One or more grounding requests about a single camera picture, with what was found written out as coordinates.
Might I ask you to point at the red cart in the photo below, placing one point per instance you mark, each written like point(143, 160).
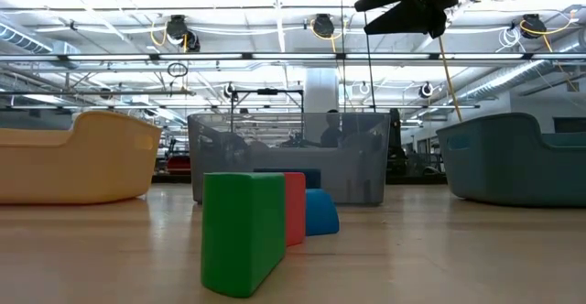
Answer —
point(178, 163)

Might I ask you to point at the blue rounded block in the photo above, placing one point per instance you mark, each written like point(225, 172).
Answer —
point(320, 212)

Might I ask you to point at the white column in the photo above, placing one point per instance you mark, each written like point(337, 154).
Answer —
point(320, 93)

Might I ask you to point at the dark wall screen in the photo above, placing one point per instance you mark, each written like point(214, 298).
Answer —
point(570, 124)

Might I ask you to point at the teal plastic bin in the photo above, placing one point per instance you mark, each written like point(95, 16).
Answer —
point(503, 171)

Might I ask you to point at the grey translucent plastic bin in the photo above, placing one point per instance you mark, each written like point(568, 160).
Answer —
point(357, 176)

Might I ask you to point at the yellow plastic bin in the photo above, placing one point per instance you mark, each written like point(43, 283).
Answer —
point(91, 166)

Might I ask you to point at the orange square block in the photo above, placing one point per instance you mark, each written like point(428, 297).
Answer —
point(295, 208)

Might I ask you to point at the person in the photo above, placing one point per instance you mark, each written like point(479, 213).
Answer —
point(330, 137)

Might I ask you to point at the black camera rig frame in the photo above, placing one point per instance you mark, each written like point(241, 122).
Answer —
point(268, 91)

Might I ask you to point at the green rectangular block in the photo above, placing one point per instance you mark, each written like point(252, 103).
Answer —
point(242, 235)

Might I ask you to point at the long ceiling light strip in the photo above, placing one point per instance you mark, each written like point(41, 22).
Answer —
point(201, 57)

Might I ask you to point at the blue long block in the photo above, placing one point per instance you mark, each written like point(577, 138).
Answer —
point(313, 178)

